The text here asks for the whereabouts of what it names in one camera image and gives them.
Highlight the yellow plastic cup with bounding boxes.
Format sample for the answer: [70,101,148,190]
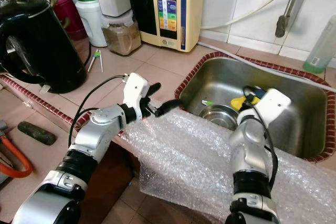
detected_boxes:
[230,95,261,112]

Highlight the small steel bowl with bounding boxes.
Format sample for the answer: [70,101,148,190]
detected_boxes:
[199,104,240,131]

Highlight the stainless steel sink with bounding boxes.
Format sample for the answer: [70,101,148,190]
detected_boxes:
[175,51,336,164]

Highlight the grey counter pipe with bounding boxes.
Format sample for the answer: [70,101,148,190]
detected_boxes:
[197,39,336,93]

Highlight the clear jar brown powder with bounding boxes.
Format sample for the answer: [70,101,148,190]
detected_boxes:
[102,12,143,56]

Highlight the clear bubble wrap sheet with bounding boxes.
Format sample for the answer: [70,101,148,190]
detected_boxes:
[117,109,336,224]

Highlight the green white small tongs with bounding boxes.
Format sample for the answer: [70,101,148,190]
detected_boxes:
[87,49,103,73]

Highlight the beige water ionizer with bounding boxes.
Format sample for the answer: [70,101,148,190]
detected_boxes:
[129,0,206,53]

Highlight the metal faucet lever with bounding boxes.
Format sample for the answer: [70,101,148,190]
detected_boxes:
[276,0,307,39]

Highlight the clear bottle green soap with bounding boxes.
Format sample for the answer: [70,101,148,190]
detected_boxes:
[303,14,336,74]

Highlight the white bottle green band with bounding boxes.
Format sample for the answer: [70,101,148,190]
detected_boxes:
[68,0,109,48]

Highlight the maroon plastic cup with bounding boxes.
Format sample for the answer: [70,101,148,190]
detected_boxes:
[54,0,88,41]

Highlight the black electric kettle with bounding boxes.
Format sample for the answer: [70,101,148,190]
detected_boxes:
[0,0,88,95]

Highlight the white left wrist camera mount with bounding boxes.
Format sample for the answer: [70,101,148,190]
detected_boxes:
[123,72,151,121]

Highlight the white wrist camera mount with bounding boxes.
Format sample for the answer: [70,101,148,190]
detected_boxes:
[123,72,151,121]
[257,87,292,126]

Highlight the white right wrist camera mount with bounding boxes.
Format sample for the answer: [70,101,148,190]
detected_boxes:
[257,87,292,126]

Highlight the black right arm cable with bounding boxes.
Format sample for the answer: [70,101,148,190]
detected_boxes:
[242,84,280,189]

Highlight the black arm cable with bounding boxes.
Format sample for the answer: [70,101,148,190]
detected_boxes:
[242,84,280,189]
[67,74,130,149]

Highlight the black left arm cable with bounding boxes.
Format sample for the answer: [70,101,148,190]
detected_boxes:
[67,74,130,149]

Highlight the white faucet hose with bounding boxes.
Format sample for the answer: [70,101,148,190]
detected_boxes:
[199,0,301,31]

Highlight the orange gas hose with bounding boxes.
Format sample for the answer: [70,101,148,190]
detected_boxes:
[0,135,35,179]

